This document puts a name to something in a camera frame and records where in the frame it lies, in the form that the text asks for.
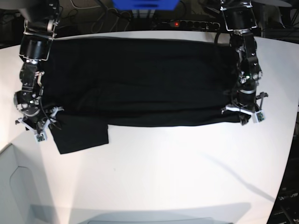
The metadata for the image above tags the blue box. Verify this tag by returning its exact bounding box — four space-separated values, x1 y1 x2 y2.
112 0 179 10

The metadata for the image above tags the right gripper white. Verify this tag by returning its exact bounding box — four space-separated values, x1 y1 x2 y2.
15 106 64 142

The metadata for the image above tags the white bin beside table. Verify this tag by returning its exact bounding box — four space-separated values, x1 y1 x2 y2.
0 142 71 224

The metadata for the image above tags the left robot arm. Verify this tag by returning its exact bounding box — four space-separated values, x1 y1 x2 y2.
220 0 268 125

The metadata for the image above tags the black T-shirt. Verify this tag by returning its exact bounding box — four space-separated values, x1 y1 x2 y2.
42 38 240 154

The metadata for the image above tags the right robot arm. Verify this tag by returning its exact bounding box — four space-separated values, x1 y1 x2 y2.
14 0 62 142

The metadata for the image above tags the black power strip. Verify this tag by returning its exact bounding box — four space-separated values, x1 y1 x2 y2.
153 20 221 32

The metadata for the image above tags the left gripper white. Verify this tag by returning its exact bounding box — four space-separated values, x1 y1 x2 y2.
221 92 269 126

